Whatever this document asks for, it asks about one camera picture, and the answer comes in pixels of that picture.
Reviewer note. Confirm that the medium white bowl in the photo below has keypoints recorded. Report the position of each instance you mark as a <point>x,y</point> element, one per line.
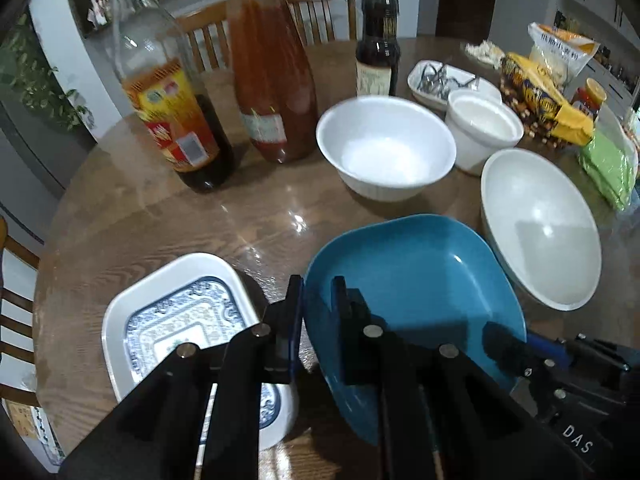
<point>385,155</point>

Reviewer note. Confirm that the white bag with orange print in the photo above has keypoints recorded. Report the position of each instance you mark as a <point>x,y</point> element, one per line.
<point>565,55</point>

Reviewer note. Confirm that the blue patterned white rectangular plate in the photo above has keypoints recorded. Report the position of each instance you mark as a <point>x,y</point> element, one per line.
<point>190,310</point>

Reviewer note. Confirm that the white rectangular tray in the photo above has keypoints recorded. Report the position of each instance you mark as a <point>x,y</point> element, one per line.
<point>416,82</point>

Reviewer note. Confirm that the clear bottle with yellow cap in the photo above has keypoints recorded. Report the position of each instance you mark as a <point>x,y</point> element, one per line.
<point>170,110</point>

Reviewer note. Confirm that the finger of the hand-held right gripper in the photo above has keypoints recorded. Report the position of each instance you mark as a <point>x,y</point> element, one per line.
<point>595,347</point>
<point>505,347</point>

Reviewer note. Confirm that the dark soy sauce bottle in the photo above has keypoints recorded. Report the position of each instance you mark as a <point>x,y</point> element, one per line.
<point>378,40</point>

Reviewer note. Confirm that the green leafy plant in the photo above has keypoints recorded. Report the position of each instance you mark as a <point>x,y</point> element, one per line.
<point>35,70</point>

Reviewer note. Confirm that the red sauce glass jar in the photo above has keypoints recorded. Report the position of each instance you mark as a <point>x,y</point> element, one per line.
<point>270,70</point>

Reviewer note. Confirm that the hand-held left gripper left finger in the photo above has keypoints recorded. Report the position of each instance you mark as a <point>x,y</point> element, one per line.
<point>296,320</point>

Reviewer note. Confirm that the garlic pile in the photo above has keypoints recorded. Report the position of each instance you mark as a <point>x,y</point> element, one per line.
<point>482,52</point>

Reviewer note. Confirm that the yellow snack bag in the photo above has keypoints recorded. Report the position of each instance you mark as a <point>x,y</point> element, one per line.
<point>540,90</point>

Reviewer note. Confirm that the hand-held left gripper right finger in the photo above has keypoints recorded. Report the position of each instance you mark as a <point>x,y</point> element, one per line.
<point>341,325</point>

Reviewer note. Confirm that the large white bowl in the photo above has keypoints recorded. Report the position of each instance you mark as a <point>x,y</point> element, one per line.
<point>540,230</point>

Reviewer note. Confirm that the wooden chair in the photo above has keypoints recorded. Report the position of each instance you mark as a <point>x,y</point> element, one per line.
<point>205,40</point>
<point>15,280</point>
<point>320,10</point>

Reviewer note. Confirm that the blue square plate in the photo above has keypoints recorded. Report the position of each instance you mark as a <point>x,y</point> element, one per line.
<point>425,280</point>

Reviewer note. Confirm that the green packet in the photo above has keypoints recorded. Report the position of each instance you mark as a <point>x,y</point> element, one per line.
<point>607,165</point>

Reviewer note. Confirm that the small jar with yellow lid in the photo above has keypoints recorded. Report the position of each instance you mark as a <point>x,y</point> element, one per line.
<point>591,97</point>

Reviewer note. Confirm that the metal kitchen utensil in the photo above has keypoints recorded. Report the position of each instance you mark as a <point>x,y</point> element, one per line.
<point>440,80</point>

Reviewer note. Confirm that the small deep white bowl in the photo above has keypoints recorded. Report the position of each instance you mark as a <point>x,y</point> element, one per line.
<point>480,120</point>

